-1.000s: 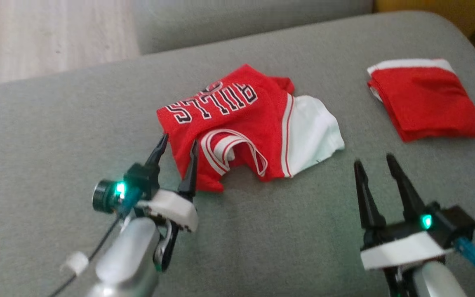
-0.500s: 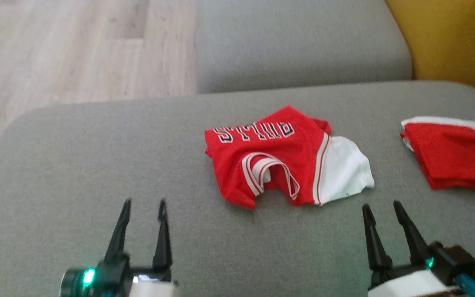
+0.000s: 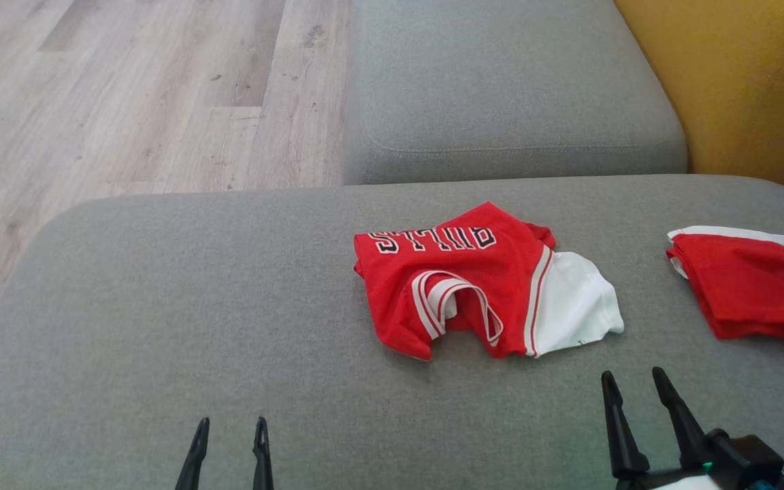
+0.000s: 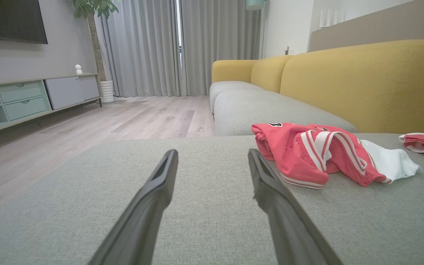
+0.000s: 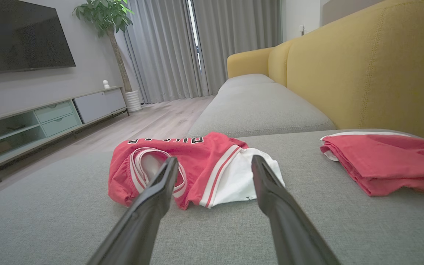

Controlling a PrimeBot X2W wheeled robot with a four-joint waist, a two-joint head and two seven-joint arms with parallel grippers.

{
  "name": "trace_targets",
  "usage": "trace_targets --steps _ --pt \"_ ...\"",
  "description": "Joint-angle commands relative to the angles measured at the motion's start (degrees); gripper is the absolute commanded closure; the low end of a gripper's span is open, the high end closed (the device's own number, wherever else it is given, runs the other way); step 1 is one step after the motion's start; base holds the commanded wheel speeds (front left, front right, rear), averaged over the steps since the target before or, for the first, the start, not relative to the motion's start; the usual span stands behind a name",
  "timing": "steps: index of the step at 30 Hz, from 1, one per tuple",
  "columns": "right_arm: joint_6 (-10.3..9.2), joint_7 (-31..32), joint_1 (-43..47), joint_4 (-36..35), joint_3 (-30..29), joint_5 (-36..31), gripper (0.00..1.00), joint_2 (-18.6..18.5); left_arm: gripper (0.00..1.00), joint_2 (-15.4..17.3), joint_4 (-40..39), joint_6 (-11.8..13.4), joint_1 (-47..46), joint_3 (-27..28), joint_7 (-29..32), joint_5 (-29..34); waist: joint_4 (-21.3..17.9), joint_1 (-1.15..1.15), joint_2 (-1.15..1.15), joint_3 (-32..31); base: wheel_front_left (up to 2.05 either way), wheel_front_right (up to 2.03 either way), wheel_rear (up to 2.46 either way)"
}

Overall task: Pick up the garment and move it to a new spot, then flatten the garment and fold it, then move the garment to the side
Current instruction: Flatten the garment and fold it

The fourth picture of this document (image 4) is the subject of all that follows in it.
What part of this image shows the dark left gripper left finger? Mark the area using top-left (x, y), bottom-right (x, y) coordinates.
top-left (89, 149), bottom-right (179, 265)

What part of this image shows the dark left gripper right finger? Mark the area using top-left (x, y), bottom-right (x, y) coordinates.
top-left (248, 148), bottom-right (343, 265)

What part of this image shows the red and white jersey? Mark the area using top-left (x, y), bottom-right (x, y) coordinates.
top-left (251, 123), bottom-right (421, 190)

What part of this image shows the grey sofa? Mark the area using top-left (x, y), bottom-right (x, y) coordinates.
top-left (0, 133), bottom-right (424, 265)

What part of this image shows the grey sofa seat cushion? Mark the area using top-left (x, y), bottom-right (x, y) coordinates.
top-left (209, 81), bottom-right (265, 113)
top-left (214, 90), bottom-right (358, 137)

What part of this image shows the white ribbed plant pot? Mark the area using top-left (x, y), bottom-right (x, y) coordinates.
top-left (100, 80), bottom-right (115, 103)

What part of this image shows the grey cabinet door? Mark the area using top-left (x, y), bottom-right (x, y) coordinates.
top-left (45, 75), bottom-right (100, 110)

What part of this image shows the yellow sofa backrest cushion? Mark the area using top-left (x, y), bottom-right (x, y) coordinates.
top-left (212, 60), bottom-right (258, 83)
top-left (251, 55), bottom-right (293, 93)
top-left (280, 39), bottom-right (424, 134)

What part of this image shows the mint cabinet drawer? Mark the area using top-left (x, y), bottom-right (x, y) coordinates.
top-left (0, 82), bottom-right (43, 103)
top-left (4, 96), bottom-right (47, 121)

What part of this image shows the grey curtain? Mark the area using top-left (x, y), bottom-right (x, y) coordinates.
top-left (181, 0), bottom-right (263, 96)
top-left (101, 0), bottom-right (181, 97)

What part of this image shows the green indoor tree plant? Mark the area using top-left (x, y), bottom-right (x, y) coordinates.
top-left (70, 0), bottom-right (119, 82)

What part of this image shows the white router with antennas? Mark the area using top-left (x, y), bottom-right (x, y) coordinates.
top-left (319, 9), bottom-right (347, 29)

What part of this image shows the teal floor lamp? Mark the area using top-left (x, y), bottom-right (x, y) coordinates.
top-left (245, 0), bottom-right (267, 59)

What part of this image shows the black wall television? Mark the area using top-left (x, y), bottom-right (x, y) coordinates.
top-left (0, 0), bottom-right (48, 45)

